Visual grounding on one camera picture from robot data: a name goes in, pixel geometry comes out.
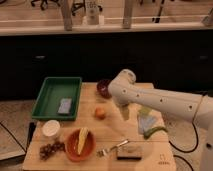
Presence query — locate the orange apple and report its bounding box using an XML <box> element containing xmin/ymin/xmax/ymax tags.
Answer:
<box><xmin>95</xmin><ymin>107</ymin><xmax>106</xmax><ymax>119</ymax></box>

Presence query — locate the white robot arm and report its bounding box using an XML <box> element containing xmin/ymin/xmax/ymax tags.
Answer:
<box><xmin>108</xmin><ymin>69</ymin><xmax>213</xmax><ymax>171</ymax></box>

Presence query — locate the green plastic cup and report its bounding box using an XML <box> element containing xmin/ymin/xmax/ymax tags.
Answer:
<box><xmin>139</xmin><ymin>106</ymin><xmax>151</xmax><ymax>116</ymax></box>

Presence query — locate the white paper cup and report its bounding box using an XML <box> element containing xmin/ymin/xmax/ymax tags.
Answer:
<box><xmin>42</xmin><ymin>120</ymin><xmax>60</xmax><ymax>139</ymax></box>

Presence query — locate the green pepper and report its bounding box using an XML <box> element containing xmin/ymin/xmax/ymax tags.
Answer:
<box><xmin>143</xmin><ymin>126</ymin><xmax>167</xmax><ymax>140</ymax></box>

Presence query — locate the dark red bowl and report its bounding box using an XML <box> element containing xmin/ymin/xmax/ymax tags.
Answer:
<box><xmin>96</xmin><ymin>79</ymin><xmax>111</xmax><ymax>99</ymax></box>

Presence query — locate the yellow corn cob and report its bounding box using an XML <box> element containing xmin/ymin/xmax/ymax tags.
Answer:
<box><xmin>77</xmin><ymin>127</ymin><xmax>89</xmax><ymax>155</ymax></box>

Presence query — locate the silver fork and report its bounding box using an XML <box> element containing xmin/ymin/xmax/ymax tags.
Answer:
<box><xmin>97</xmin><ymin>139</ymin><xmax>130</xmax><ymax>157</ymax></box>

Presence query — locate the orange bowl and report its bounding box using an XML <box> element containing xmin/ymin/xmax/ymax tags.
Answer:
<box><xmin>65</xmin><ymin>129</ymin><xmax>96</xmax><ymax>162</ymax></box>

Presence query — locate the grey blue sponge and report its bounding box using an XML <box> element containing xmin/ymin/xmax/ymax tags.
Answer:
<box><xmin>58</xmin><ymin>98</ymin><xmax>72</xmax><ymax>114</ymax></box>

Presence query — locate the green plastic tray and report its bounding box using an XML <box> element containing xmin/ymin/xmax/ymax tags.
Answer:
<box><xmin>32</xmin><ymin>77</ymin><xmax>82</xmax><ymax>121</ymax></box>

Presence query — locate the bunch of dark grapes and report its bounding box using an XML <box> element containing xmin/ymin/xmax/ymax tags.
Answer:
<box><xmin>39</xmin><ymin>141</ymin><xmax>65</xmax><ymax>160</ymax></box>

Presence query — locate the black cable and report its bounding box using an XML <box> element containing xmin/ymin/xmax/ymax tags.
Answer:
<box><xmin>168</xmin><ymin>121</ymin><xmax>200</xmax><ymax>171</ymax></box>

